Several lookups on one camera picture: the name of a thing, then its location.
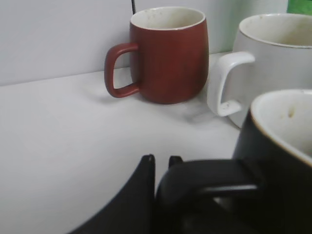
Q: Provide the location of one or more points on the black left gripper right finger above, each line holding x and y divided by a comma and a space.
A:
174, 160

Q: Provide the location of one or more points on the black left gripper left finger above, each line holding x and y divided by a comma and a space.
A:
130, 211

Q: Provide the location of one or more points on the black ceramic mug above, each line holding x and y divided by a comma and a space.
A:
265, 188

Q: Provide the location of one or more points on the red ceramic mug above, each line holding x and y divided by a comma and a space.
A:
169, 55

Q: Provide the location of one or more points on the white ceramic mug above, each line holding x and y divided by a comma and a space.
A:
270, 52

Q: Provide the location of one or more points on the green soda bottle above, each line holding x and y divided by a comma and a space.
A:
300, 7

